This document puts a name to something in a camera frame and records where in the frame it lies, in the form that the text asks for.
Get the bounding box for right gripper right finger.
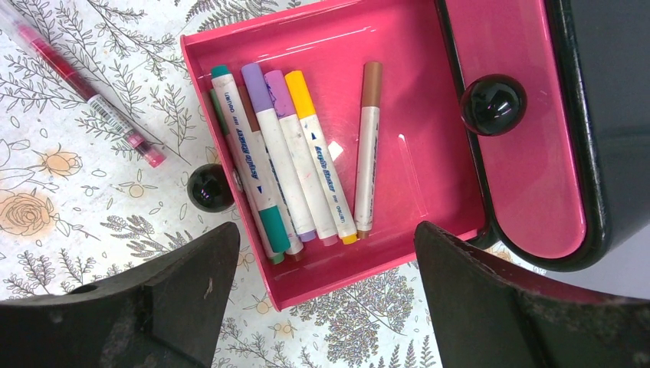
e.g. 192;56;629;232
414;222;649;367

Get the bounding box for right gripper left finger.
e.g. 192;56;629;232
1;222;240;367

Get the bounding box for green cap white marker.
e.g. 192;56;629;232
208;88;286;266

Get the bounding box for white marker teal cap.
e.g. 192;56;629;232
211;64;290;253

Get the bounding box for white marker pink cap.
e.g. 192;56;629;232
264;70;339;246

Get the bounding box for black pink drawer box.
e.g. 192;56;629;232
180;1;649;310

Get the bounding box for white purple marker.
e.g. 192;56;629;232
241;63;316;242

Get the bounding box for white marker brown cap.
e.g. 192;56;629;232
354;61;382;239
238;84;304;261

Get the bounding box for white marker orange cap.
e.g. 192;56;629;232
284;71;358;245

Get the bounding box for floral table mat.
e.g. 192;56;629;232
1;1;443;367

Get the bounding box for dark red pen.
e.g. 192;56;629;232
1;1;166;167

